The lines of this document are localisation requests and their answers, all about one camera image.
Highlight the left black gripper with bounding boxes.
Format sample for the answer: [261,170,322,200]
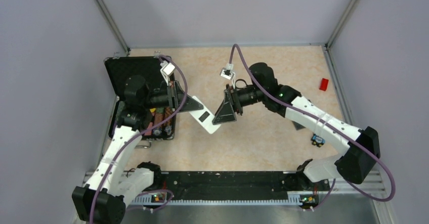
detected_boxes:
[143,80,204,113]

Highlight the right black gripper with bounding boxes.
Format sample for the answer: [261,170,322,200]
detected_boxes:
[213,85,266,125]

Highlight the white remote control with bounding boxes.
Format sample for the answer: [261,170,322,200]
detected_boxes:
[190,96,221,134]

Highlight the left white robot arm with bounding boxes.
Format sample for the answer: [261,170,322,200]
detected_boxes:
[72,75,203,223]

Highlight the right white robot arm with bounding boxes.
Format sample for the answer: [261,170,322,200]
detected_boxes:
[212,62,380,190]

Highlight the black poker chip case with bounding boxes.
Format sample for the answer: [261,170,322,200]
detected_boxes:
[104,56,176,141]

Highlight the dark grey studded baseplate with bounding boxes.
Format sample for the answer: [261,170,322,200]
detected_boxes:
[292,121,306,130]

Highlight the blue owl toy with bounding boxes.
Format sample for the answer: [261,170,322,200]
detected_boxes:
[311,134,325,148]

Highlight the red toy brick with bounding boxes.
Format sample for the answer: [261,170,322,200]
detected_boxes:
[319,78,329,92]

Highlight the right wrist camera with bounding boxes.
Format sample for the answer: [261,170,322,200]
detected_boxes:
[220,63,235,80]

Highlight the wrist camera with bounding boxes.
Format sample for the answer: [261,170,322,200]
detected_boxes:
[160,60,176,86]
[220,63,235,80]

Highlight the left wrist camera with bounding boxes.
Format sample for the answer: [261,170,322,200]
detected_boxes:
[160,60,176,86]

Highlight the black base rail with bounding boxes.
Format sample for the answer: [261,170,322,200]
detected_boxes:
[135,171,331,209]

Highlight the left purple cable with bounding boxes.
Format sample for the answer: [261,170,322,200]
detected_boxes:
[89,55,189,224]

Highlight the purple cable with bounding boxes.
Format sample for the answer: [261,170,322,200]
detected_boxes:
[230,43,397,210]
[89,55,189,224]

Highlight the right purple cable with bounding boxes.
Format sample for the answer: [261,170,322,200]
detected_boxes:
[230,43,397,210]

